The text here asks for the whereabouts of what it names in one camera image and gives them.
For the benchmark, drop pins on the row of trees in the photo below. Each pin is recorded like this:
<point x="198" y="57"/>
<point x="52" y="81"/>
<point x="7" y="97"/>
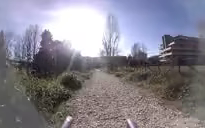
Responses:
<point x="46" y="55"/>

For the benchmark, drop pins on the robot's own part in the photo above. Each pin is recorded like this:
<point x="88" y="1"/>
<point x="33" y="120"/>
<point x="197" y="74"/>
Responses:
<point x="131" y="124"/>
<point x="67" y="122"/>

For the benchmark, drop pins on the grey gravel path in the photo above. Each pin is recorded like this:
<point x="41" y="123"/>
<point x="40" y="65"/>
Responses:
<point x="105" y="100"/>

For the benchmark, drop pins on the tall bare tree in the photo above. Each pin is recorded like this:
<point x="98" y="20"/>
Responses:
<point x="111" y="38"/>

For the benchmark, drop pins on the multi-storey building with balconies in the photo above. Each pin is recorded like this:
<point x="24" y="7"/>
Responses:
<point x="181" y="50"/>

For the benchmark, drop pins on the low green bushes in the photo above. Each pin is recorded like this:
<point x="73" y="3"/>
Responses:
<point x="45" y="90"/>

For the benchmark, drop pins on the dry scrub vegetation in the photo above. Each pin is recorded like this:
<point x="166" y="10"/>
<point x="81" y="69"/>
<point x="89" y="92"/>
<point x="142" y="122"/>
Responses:
<point x="156" y="81"/>

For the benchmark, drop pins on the low dark building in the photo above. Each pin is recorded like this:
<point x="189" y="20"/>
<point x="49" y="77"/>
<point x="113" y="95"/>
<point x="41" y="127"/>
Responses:
<point x="106" y="61"/>

